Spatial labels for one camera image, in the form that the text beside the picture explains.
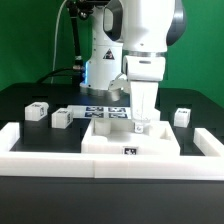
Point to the white square table top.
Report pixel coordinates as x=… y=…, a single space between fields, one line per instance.
x=118 y=136

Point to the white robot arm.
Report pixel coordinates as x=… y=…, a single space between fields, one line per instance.
x=129 y=43

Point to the white sheet with AprilTags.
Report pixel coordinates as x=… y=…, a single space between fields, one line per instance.
x=89 y=112

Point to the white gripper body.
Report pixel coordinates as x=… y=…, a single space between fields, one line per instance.
x=144 y=75

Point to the white U-shaped obstacle fence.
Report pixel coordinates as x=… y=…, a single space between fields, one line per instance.
x=102 y=166

